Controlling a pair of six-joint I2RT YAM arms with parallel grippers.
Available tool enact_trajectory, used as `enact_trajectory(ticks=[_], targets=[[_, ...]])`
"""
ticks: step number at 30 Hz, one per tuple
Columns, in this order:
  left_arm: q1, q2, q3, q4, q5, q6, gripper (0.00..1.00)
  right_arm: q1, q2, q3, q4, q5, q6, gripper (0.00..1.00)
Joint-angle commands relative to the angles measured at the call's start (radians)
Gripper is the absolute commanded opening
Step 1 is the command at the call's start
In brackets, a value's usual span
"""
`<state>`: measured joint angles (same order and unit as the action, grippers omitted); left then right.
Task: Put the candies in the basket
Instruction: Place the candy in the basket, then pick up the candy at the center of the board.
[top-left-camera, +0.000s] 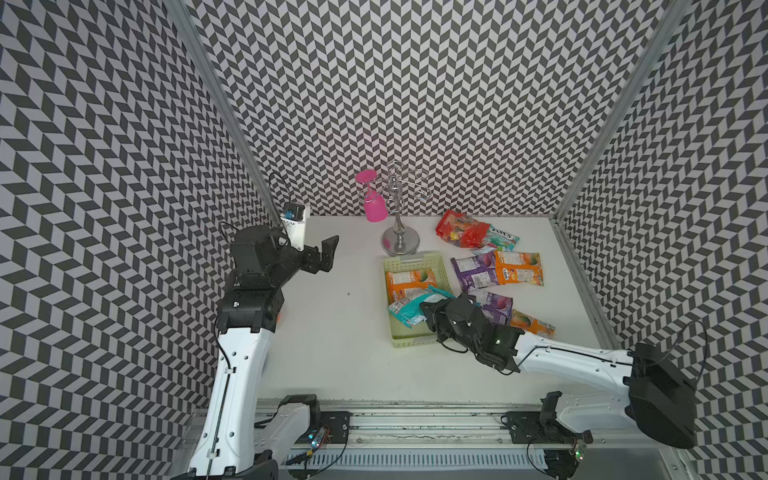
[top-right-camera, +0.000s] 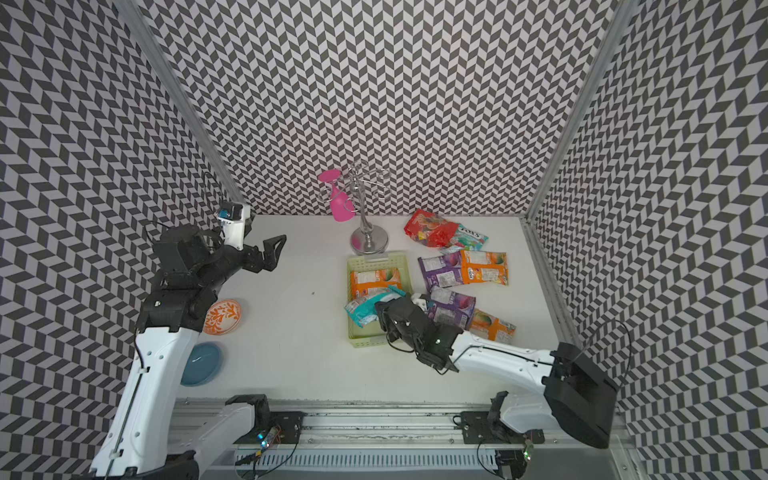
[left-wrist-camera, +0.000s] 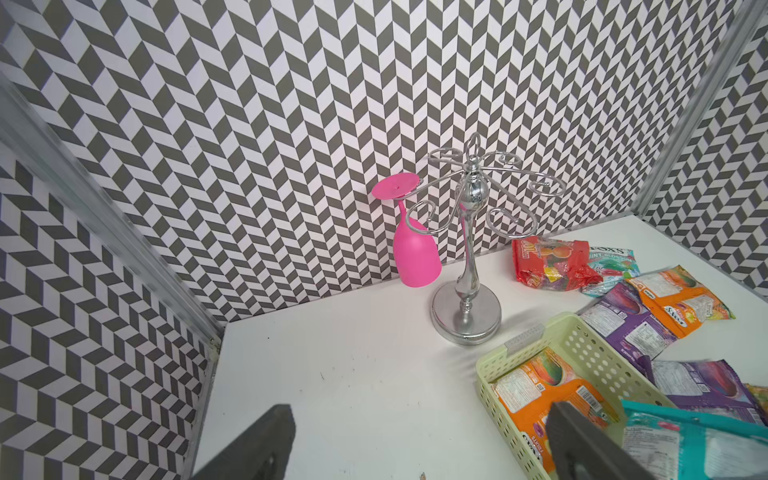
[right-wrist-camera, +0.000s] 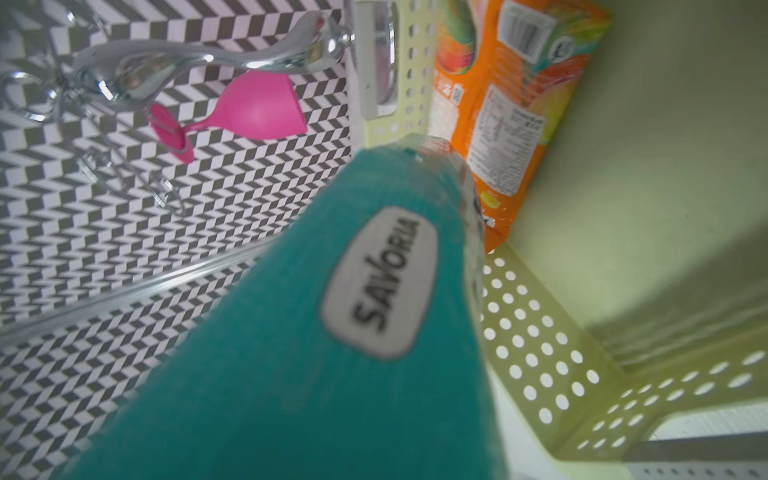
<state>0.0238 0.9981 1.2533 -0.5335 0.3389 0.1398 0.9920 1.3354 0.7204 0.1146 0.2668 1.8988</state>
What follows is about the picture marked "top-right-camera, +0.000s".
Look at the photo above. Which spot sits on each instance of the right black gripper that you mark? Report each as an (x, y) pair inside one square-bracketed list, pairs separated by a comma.
[(383, 309)]

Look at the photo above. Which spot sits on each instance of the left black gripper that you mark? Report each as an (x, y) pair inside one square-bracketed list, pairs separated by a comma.
[(270, 256)]

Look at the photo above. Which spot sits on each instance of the light green plastic basket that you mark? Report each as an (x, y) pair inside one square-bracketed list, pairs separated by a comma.
[(372, 334)]

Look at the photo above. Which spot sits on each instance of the teal candy bag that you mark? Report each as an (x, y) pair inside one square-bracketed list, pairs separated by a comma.
[(362, 311)]

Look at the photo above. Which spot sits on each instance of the orange yellow Fox's candy bag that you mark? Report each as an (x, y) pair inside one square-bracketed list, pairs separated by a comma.
[(363, 283)]

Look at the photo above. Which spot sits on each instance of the purple candy bag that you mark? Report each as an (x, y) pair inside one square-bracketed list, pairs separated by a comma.
[(451, 308), (443, 271)]

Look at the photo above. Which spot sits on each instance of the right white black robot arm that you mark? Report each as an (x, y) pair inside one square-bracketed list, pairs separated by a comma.
[(564, 387)]

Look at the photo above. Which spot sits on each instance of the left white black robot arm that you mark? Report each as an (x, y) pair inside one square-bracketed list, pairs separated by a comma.
[(194, 265)]

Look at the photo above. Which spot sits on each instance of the pink plastic wine glass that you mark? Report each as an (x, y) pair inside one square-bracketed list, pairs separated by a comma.
[(341, 207)]

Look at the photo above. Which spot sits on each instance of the orange candy bag lower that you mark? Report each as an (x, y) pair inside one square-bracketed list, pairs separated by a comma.
[(490, 327)]

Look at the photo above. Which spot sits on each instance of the orange patterned bowl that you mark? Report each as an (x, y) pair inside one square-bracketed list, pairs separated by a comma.
[(222, 317)]

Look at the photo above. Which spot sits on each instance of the silver metal glass rack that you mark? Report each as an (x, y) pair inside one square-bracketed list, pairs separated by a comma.
[(368, 239)]

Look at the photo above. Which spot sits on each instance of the orange candy bag upper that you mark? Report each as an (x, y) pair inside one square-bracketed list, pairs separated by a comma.
[(484, 267)]

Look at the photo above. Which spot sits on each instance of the red candy bag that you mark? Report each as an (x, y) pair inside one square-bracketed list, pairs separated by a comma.
[(430, 229)]

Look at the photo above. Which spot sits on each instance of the green Fox's candy bag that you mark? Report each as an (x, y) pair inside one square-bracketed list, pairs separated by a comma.
[(467, 239)]

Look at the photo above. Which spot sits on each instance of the blue plate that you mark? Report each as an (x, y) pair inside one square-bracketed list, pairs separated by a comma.
[(203, 365)]

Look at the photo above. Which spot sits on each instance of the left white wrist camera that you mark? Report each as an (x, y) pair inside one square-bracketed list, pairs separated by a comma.
[(235, 221)]

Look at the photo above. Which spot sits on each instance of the aluminium front rail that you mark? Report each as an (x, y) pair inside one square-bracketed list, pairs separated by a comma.
[(380, 425)]

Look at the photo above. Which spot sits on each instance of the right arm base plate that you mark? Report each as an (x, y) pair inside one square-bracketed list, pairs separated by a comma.
[(501, 427)]

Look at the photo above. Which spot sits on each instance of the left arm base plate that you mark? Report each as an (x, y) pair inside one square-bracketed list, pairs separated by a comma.
[(287, 424)]

